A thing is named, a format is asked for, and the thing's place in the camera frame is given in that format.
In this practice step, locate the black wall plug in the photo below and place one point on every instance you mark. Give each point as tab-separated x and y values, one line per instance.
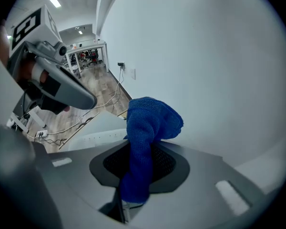
120	64

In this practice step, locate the white table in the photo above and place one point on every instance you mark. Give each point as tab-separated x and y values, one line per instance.
90	47

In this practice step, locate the person's left hand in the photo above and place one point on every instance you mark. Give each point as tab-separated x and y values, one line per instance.
27	71

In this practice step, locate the white wall plate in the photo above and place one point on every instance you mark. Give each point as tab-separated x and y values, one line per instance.
133	74

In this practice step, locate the blue cloth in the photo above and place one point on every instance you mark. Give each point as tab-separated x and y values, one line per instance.
145	128

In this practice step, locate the white desk frame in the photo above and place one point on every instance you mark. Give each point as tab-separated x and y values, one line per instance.
31	120

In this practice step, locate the person's left forearm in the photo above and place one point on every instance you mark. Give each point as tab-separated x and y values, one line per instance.
1	46

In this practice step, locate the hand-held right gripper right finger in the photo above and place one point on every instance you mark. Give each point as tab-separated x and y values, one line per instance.
200	187

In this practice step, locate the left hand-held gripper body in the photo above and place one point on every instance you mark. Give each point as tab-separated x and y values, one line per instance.
27	27

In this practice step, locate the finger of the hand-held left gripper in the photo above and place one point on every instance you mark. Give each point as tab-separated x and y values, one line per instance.
74	92

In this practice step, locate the white power strip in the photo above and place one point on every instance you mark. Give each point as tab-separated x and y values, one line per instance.
41	134

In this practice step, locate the red black office chair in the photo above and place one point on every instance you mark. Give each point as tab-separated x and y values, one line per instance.
95	56
84	59

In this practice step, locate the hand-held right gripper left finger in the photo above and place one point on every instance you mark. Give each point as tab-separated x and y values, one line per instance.
71	173

